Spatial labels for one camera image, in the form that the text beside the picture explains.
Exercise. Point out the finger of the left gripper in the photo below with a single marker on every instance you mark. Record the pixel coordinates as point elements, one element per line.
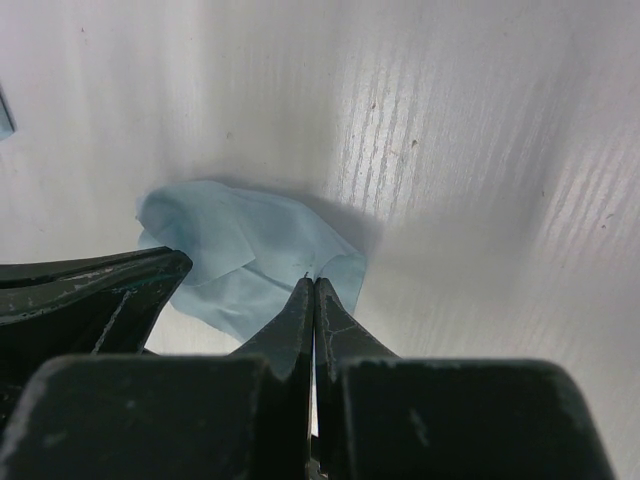
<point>84,306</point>

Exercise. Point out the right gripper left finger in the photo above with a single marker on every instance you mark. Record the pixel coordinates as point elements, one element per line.
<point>245,415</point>

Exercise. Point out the light blue cloth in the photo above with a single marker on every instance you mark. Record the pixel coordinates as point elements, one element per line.
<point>248,251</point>
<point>7,124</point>

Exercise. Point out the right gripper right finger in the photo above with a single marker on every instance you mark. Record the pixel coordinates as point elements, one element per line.
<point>381,416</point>

